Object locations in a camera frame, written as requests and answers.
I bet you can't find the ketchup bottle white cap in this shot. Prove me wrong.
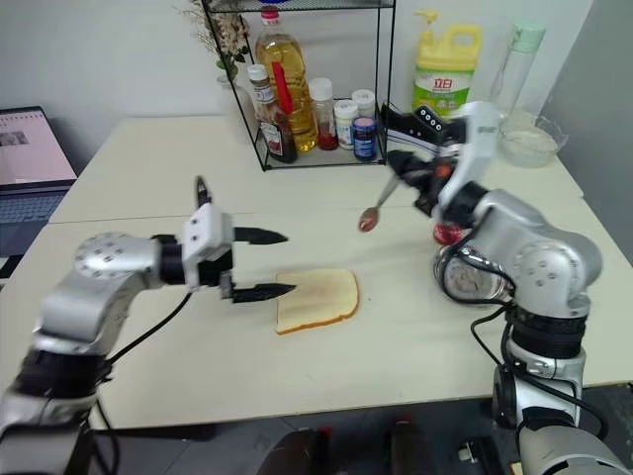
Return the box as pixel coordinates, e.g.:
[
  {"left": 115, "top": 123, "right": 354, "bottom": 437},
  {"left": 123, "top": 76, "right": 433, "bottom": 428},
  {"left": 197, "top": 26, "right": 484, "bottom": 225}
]
[{"left": 246, "top": 63, "right": 300, "bottom": 165}]

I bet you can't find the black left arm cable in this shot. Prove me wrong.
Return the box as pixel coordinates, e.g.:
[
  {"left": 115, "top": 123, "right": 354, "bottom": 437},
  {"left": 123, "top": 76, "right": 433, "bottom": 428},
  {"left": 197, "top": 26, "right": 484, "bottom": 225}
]
[{"left": 88, "top": 174, "right": 216, "bottom": 475}]

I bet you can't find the white flower vase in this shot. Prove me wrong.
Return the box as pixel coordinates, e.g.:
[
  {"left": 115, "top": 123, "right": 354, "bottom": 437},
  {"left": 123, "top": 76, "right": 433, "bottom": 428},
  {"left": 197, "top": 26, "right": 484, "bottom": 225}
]
[{"left": 215, "top": 72, "right": 254, "bottom": 120}]

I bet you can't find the open laptop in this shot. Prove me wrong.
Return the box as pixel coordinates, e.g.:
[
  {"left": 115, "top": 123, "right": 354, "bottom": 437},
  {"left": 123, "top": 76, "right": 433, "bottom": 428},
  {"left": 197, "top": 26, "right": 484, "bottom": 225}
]
[{"left": 0, "top": 104, "right": 81, "bottom": 259}]

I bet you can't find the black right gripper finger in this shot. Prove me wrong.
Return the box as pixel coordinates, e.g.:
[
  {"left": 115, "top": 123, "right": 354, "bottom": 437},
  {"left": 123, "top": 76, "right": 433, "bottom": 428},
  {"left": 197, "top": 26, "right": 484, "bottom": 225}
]
[
  {"left": 387, "top": 149, "right": 422, "bottom": 173},
  {"left": 395, "top": 170, "right": 432, "bottom": 194}
]

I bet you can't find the blue label jar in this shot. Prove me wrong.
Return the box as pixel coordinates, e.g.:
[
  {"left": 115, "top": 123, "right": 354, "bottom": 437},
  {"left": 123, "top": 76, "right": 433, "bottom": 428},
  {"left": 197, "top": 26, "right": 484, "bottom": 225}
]
[{"left": 351, "top": 116, "right": 379, "bottom": 161}]

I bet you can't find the black and white sneaker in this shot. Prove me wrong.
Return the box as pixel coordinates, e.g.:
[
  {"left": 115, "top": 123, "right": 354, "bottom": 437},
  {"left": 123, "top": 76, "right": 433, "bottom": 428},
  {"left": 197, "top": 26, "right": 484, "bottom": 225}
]
[{"left": 379, "top": 100, "right": 470, "bottom": 160}]

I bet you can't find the toasted bread slice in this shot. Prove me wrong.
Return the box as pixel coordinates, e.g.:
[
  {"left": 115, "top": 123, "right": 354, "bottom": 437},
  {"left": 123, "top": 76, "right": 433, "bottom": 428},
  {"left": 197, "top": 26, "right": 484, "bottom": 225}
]
[{"left": 274, "top": 267, "right": 360, "bottom": 336}]

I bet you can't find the cooking oil bottle red handle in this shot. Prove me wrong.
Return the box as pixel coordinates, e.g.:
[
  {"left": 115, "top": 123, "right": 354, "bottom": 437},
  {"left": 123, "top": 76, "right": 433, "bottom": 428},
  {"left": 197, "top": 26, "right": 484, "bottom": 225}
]
[{"left": 253, "top": 6, "right": 318, "bottom": 152}]

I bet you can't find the small white-capped jar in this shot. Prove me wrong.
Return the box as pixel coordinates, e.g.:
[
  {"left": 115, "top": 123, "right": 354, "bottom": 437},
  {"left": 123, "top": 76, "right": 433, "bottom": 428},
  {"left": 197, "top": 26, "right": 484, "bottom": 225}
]
[{"left": 351, "top": 88, "right": 376, "bottom": 121}]

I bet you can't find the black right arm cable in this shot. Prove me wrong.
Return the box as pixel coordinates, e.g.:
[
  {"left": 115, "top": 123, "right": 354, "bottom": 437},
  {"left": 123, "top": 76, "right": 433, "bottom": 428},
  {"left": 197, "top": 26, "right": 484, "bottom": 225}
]
[{"left": 444, "top": 244, "right": 610, "bottom": 449}]

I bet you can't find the yellow dish soap bottle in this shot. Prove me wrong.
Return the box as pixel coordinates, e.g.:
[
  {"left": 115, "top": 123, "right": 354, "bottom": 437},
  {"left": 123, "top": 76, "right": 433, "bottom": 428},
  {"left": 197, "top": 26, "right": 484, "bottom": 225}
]
[{"left": 411, "top": 9, "right": 484, "bottom": 123}]

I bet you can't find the white plastic jar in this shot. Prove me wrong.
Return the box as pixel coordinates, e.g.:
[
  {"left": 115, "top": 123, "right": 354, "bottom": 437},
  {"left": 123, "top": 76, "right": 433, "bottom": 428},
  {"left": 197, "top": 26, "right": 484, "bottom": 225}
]
[{"left": 332, "top": 98, "right": 360, "bottom": 151}]

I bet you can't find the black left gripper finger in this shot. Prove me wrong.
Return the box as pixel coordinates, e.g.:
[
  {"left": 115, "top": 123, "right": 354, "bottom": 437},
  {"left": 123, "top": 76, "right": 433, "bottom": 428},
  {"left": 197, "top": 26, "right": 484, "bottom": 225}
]
[
  {"left": 231, "top": 227, "right": 290, "bottom": 247},
  {"left": 231, "top": 282, "right": 299, "bottom": 305}
]

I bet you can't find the dried flower bunch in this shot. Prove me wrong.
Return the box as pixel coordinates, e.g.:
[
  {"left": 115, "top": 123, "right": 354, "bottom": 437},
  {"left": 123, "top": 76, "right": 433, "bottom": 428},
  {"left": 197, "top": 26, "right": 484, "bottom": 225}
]
[{"left": 173, "top": 0, "right": 254, "bottom": 80}]

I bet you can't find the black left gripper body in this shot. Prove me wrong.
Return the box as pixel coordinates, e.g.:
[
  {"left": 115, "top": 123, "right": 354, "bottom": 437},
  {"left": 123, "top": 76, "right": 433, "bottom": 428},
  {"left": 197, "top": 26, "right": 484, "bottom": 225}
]
[{"left": 195, "top": 243, "right": 236, "bottom": 303}]

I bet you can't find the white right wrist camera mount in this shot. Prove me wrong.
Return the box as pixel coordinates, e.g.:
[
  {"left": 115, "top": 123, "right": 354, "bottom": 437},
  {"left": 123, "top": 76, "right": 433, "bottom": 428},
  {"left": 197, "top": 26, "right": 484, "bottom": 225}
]
[{"left": 436, "top": 100, "right": 502, "bottom": 210}]

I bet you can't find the black wire rack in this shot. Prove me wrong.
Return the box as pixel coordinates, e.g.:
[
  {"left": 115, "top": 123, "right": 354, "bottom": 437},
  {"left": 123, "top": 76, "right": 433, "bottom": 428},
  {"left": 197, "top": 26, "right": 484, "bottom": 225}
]
[{"left": 199, "top": 0, "right": 398, "bottom": 173}]

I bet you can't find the clear glass bowl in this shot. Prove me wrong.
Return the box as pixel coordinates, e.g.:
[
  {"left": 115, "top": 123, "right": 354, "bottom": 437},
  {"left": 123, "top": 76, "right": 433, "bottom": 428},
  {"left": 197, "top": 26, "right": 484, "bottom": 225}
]
[{"left": 497, "top": 110, "right": 571, "bottom": 169}]

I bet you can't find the small red spice bottle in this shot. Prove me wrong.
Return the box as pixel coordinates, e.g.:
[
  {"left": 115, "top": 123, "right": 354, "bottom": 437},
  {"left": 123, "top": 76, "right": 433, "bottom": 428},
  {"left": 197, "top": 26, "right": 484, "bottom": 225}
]
[{"left": 308, "top": 77, "right": 340, "bottom": 151}]

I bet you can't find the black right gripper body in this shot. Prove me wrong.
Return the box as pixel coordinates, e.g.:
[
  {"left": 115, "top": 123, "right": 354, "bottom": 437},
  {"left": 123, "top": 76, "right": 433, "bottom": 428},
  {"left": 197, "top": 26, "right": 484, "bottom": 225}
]
[{"left": 401, "top": 153, "right": 461, "bottom": 218}]

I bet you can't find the clear bottle green lid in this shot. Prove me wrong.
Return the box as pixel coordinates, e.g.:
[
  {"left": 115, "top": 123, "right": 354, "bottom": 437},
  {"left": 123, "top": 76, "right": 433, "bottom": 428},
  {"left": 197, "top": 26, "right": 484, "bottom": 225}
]
[{"left": 488, "top": 21, "right": 548, "bottom": 121}]

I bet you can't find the glass jam jar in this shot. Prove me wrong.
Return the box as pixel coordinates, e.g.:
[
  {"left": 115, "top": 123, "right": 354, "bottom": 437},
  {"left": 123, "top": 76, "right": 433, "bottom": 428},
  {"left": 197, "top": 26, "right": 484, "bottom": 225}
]
[{"left": 430, "top": 221, "right": 518, "bottom": 309}]

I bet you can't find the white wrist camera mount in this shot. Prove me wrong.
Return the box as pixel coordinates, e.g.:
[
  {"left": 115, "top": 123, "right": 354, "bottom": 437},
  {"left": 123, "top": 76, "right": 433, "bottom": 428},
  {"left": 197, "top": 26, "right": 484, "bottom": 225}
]
[
  {"left": 181, "top": 204, "right": 233, "bottom": 289},
  {"left": 436, "top": 100, "right": 502, "bottom": 210}
]

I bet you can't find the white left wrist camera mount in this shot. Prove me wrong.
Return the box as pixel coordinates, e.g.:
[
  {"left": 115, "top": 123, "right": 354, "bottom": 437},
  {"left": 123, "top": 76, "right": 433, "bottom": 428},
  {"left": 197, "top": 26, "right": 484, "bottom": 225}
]
[{"left": 181, "top": 204, "right": 233, "bottom": 289}]

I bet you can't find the metal spoon with jam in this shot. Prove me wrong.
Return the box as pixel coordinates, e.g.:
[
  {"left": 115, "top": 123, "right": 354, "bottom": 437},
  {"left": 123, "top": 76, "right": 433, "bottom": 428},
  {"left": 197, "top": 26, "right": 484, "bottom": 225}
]
[{"left": 357, "top": 171, "right": 403, "bottom": 234}]

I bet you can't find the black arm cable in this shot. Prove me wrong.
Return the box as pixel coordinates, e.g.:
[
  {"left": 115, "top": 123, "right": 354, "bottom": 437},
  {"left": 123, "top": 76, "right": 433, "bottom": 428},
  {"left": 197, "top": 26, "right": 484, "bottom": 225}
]
[
  {"left": 444, "top": 244, "right": 610, "bottom": 449},
  {"left": 88, "top": 174, "right": 216, "bottom": 475}
]

